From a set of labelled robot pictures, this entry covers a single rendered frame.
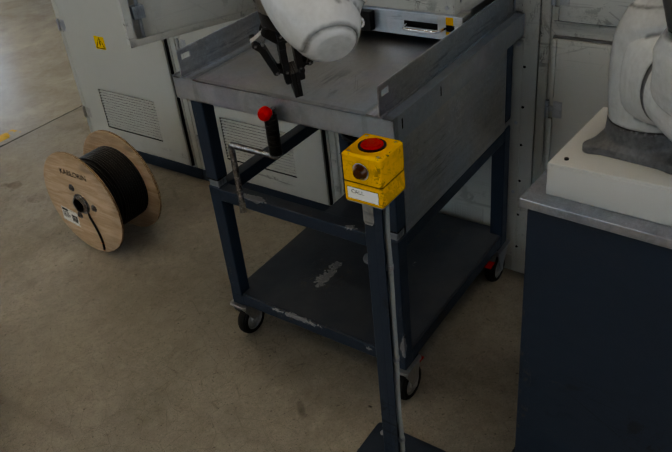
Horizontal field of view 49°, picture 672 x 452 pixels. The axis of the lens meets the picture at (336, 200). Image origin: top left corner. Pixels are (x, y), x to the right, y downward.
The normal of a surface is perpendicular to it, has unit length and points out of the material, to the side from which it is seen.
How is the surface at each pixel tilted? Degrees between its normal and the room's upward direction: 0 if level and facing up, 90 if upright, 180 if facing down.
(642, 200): 90
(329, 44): 121
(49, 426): 0
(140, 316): 0
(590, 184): 90
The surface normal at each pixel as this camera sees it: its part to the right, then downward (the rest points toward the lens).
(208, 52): 0.83, 0.23
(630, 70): -0.99, 0.07
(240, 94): -0.56, 0.48
